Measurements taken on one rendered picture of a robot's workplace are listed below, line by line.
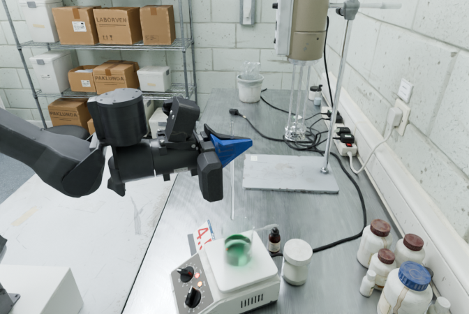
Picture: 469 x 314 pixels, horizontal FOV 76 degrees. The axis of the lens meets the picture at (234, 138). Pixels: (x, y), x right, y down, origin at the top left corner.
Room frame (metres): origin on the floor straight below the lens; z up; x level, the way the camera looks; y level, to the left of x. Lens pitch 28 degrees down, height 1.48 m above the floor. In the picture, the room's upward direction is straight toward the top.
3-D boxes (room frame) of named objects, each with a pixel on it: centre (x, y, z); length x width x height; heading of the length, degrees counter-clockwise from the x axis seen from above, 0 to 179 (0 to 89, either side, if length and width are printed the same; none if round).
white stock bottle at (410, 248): (0.45, -0.38, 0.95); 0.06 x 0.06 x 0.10
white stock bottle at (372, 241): (0.48, -0.32, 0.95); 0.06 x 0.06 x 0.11
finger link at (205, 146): (0.41, 0.05, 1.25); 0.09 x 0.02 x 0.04; 18
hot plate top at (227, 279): (0.42, -0.01, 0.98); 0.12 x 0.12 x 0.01; 20
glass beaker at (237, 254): (0.41, 0.00, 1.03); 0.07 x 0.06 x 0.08; 133
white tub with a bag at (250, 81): (1.53, -0.08, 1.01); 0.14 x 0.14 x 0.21
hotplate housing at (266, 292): (0.41, 0.01, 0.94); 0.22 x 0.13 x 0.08; 110
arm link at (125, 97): (0.36, 0.18, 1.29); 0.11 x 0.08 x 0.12; 106
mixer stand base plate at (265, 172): (0.83, -0.18, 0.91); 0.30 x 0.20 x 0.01; 86
